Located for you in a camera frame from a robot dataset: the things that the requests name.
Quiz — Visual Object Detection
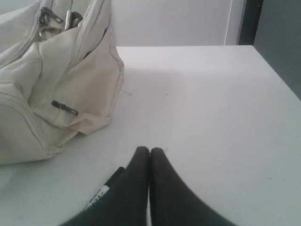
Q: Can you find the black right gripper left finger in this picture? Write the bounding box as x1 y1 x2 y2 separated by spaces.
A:
62 146 150 226

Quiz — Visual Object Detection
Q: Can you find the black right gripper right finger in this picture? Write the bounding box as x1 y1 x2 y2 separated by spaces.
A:
149 147 234 226

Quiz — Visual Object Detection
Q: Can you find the cream fabric duffel bag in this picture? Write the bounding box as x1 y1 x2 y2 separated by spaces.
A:
0 0 124 165

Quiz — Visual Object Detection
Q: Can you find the dark vertical post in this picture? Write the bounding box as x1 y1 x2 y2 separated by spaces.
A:
237 0 264 45

